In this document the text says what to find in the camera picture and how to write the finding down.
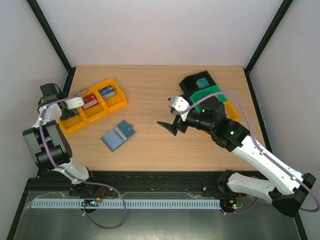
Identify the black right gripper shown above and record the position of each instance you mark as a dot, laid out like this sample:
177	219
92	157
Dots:
180	124

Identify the orange triple bin left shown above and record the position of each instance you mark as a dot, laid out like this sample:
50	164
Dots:
102	109

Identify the red cards stack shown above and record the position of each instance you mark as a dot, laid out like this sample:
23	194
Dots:
89	100

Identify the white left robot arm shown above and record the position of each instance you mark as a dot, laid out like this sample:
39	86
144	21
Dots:
46	141

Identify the black VIP cards stack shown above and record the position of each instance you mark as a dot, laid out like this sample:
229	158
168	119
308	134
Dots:
69	113

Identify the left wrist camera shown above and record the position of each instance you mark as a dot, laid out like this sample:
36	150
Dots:
74	102

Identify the black storage bin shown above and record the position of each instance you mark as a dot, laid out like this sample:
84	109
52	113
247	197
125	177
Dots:
195	82

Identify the black frame post left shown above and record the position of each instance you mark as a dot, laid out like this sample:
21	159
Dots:
42	20

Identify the blue card holder wallet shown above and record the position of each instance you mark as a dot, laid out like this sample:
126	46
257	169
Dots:
117	136

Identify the white slotted cable duct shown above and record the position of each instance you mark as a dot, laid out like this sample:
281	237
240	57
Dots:
130	204

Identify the black frame post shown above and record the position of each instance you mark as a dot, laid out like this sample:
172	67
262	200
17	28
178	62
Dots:
42	20
278	17

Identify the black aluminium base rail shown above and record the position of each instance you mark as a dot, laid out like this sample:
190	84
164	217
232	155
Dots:
202	182

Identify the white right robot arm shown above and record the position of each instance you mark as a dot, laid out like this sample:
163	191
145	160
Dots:
284	187

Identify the orange storage bin right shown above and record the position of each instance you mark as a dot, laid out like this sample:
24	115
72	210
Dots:
230	111

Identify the black frame post right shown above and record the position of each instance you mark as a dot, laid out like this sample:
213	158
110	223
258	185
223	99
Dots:
278	17

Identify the blue cards stack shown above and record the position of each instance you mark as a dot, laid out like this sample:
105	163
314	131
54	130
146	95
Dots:
107	92

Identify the teal cards in black bin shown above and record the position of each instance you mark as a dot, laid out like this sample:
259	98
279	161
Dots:
202	83

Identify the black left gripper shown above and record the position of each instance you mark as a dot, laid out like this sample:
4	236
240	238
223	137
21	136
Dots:
62	116

